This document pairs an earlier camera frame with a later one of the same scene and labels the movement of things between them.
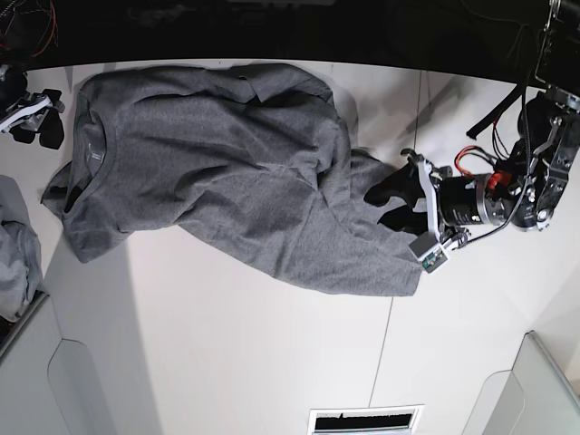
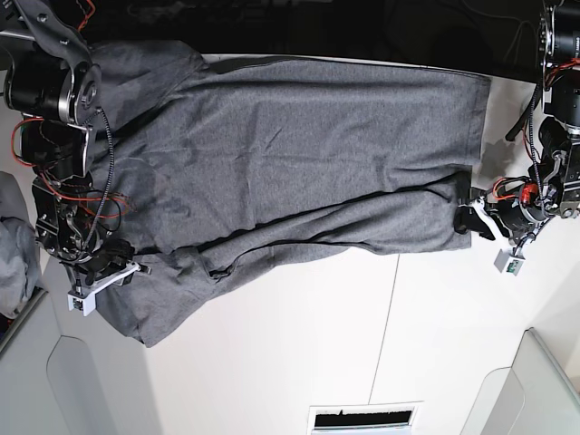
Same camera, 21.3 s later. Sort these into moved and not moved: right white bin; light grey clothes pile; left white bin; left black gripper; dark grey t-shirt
Moved: left black gripper; dark grey t-shirt
Not moved: right white bin; left white bin; light grey clothes pile
